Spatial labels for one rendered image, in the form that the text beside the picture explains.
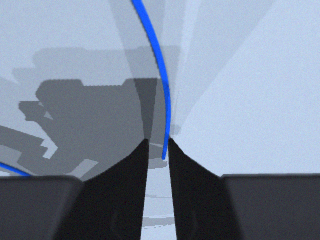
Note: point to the blue wire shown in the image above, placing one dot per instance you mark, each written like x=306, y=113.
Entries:
x=156, y=48

